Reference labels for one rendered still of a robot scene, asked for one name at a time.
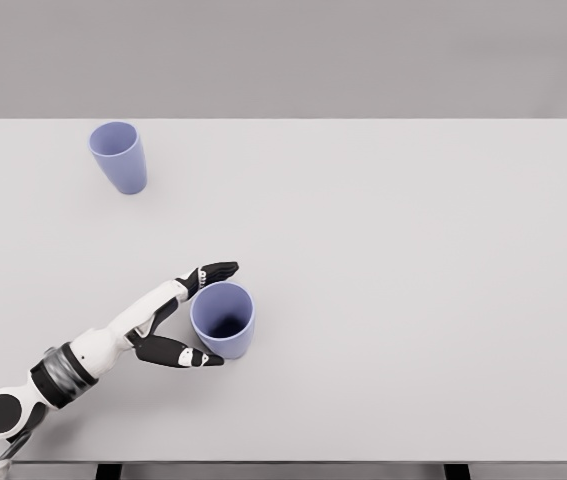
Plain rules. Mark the lavender plastic cup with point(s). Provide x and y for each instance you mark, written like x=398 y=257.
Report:
x=119 y=157
x=223 y=320

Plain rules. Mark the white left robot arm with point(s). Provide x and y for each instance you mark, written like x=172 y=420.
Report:
x=53 y=372

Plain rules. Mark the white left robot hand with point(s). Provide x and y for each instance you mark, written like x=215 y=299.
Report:
x=142 y=309

